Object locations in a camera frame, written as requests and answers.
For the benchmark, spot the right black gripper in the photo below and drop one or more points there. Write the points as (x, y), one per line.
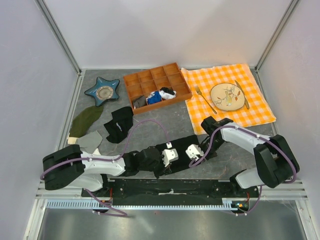
(209, 156)

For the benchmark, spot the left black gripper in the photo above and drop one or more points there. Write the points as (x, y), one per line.
(163, 169)

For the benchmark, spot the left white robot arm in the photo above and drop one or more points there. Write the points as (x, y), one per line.
(71, 166)

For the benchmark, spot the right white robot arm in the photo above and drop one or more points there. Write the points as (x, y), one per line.
(275, 162)

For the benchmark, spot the black underwear with logo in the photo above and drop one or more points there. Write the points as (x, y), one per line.
(120, 124)

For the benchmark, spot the rolled grey underwear in tray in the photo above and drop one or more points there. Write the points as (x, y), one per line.
(139, 102)

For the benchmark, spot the rolled blue underwear in tray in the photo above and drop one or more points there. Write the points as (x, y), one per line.
(154, 98)

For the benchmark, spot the grey underwear on table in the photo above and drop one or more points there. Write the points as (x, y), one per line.
(89, 142)

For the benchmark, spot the rolled black white underwear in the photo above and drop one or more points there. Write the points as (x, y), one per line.
(167, 93)

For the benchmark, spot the olive green underwear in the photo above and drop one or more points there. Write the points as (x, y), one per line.
(82, 122)

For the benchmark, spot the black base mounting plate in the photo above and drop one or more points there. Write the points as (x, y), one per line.
(172, 192)

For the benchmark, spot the beige decorated plate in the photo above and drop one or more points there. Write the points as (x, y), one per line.
(227, 97)

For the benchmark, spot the gold fork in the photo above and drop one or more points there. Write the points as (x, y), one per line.
(199, 92)

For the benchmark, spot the white cloth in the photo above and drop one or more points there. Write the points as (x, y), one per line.
(96, 152)

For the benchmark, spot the orange checkered tablecloth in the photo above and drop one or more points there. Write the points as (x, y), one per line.
(256, 110)

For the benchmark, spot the orange compartment organizer tray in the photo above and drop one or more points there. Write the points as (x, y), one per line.
(144, 82)

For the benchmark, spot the blue star-shaped dish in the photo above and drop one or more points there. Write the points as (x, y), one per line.
(103, 90)

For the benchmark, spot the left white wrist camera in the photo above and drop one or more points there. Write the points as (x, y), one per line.
(169, 154)

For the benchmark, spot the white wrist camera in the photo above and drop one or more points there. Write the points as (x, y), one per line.
(194, 152)
(169, 154)

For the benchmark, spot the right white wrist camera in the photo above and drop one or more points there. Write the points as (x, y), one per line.
(194, 152)

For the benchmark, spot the grey slotted cable duct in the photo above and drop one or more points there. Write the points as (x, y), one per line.
(90, 204)

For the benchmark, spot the right aluminium frame post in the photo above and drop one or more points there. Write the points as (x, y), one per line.
(293, 4)

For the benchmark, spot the aluminium frame post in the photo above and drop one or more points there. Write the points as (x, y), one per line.
(293, 4)
(58, 34)

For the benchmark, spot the left aluminium frame post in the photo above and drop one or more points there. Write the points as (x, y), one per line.
(58, 34)

